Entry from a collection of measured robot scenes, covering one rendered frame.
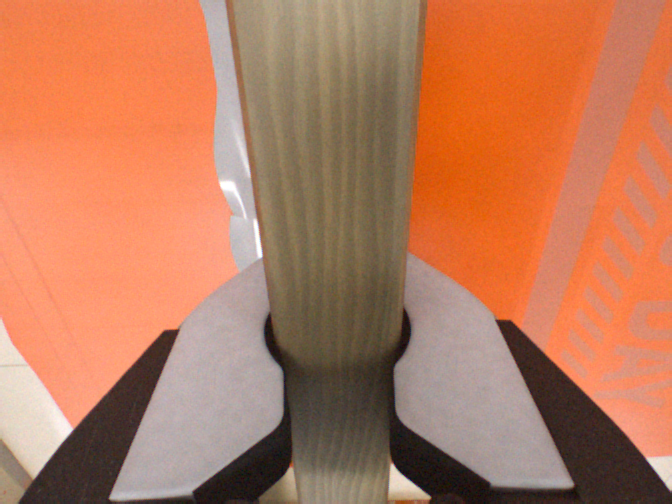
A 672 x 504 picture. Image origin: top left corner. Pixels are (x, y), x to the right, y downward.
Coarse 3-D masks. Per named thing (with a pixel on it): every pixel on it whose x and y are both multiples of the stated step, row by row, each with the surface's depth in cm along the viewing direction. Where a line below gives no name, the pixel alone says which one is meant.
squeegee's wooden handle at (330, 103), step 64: (256, 0) 5; (320, 0) 5; (384, 0) 5; (256, 64) 5; (320, 64) 5; (384, 64) 5; (256, 128) 6; (320, 128) 6; (384, 128) 6; (256, 192) 7; (320, 192) 6; (384, 192) 6; (320, 256) 7; (384, 256) 7; (320, 320) 8; (384, 320) 8; (320, 384) 9; (384, 384) 9; (320, 448) 10; (384, 448) 10
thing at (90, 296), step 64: (0, 256) 18; (64, 256) 18; (128, 256) 18; (192, 256) 19; (448, 256) 19; (512, 256) 19; (64, 320) 20; (128, 320) 21; (512, 320) 21; (64, 384) 23; (640, 448) 27
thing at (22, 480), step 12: (0, 444) 26; (0, 456) 26; (12, 456) 26; (0, 468) 26; (12, 468) 26; (0, 480) 25; (12, 480) 26; (24, 480) 27; (0, 492) 25; (12, 492) 26; (24, 492) 27
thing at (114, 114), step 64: (0, 0) 13; (64, 0) 13; (128, 0) 13; (192, 0) 13; (448, 0) 13; (512, 0) 13; (576, 0) 13; (0, 64) 14; (64, 64) 14; (128, 64) 14; (192, 64) 14; (448, 64) 14; (512, 64) 14; (576, 64) 14; (0, 128) 15; (64, 128) 15; (128, 128) 15; (192, 128) 15; (448, 128) 16; (512, 128) 16; (0, 192) 17; (64, 192) 17; (128, 192) 17; (192, 192) 17; (448, 192) 17; (512, 192) 17
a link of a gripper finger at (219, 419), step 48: (240, 288) 10; (192, 336) 9; (240, 336) 9; (192, 384) 8; (240, 384) 7; (144, 432) 7; (192, 432) 7; (240, 432) 7; (288, 432) 7; (144, 480) 6; (192, 480) 6; (240, 480) 6
